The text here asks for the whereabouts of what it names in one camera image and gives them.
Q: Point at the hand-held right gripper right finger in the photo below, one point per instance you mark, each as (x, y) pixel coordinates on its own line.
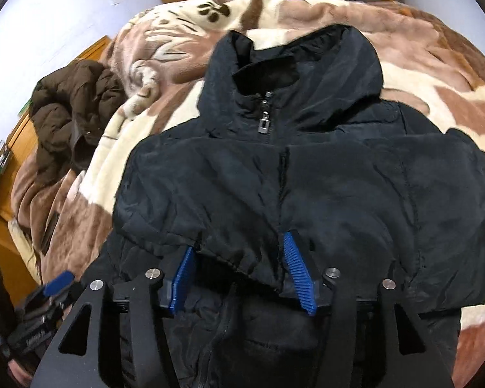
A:
(301, 275)

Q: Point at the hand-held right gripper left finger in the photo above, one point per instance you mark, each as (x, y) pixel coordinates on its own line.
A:
(181, 281)

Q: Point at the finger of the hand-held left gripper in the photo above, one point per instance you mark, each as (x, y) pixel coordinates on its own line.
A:
(58, 282)

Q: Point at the black puffer jacket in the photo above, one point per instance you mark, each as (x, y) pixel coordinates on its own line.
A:
(266, 194)

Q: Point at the wooden bedside cabinet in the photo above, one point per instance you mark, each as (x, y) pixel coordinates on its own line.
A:
(12, 226)

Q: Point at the brown puffer jacket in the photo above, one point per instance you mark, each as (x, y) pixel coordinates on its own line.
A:
(70, 113)

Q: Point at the wooden headboard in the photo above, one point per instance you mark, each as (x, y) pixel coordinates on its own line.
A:
(89, 50)

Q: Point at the paw print fleece blanket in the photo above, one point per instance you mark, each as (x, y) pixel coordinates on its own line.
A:
(420, 72)

